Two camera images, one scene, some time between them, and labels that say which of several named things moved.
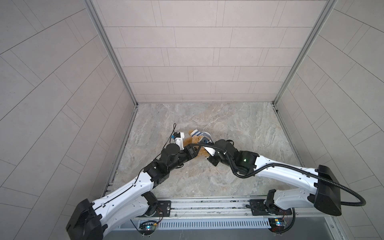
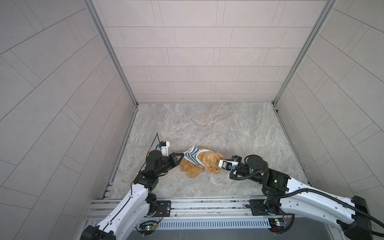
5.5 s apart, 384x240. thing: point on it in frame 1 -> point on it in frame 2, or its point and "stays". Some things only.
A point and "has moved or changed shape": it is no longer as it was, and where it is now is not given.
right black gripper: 210,159 -> 233,176
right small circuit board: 277,224 stays
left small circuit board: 148,226 stays
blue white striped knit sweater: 203,134 has moved or changed shape
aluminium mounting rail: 229,208 stays
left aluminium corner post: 91,8 stays
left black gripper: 191,154 -> 172,161
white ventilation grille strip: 211,224 stays
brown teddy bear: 194,139 -> 210,161
